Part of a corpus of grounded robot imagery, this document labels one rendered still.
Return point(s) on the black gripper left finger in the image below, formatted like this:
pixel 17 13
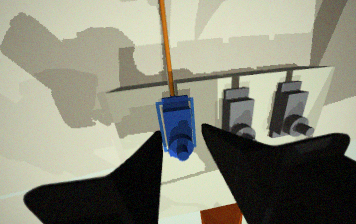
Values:
pixel 131 191

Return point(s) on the blue micro servo with orange cable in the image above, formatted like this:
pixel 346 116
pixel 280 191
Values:
pixel 176 111

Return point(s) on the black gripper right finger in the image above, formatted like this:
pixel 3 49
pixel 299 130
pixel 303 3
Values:
pixel 255 172

